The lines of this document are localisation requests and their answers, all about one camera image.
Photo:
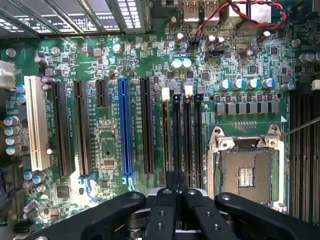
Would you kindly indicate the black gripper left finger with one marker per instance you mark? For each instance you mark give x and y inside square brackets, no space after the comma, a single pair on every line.
[160,215]

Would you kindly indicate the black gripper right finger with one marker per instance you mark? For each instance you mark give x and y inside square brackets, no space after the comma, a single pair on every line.
[200,215]

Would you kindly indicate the black RAM slot white latch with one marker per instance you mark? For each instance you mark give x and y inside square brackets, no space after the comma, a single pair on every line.
[166,130]
[315,155]
[188,130]

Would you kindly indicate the metal CPU socket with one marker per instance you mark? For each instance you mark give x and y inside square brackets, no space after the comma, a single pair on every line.
[246,170]

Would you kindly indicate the long black expansion slot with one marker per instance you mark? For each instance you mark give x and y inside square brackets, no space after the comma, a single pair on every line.
[62,130]
[147,125]
[82,130]

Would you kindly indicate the blue expansion slot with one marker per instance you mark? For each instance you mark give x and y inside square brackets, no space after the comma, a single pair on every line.
[125,125]

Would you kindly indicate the thin metal locking lever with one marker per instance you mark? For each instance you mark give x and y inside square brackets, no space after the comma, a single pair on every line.
[300,127]

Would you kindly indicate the silver blue capacitor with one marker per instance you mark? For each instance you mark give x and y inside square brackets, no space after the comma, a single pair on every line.
[288,86]
[238,83]
[11,130]
[253,83]
[186,63]
[268,82]
[11,121]
[225,84]
[13,140]
[176,64]
[13,150]

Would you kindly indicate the short black expansion slot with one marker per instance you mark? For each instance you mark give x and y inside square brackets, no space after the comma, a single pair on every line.
[102,93]

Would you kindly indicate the black SATA port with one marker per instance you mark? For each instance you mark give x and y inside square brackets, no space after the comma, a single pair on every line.
[23,227]

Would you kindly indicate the white PCI expansion slot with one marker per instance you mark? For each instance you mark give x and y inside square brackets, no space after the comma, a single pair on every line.
[37,120]

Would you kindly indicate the green PC motherboard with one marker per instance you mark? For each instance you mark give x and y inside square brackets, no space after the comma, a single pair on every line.
[112,62]

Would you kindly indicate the black fan header connector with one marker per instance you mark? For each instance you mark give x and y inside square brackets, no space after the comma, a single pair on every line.
[194,42]

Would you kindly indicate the silver USB port block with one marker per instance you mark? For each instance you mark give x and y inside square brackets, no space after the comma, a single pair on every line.
[200,11]

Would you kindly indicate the white power connector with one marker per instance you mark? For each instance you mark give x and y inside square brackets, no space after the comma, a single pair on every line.
[6,75]

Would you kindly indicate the silver rear port block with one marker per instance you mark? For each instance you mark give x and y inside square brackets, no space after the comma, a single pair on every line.
[255,12]

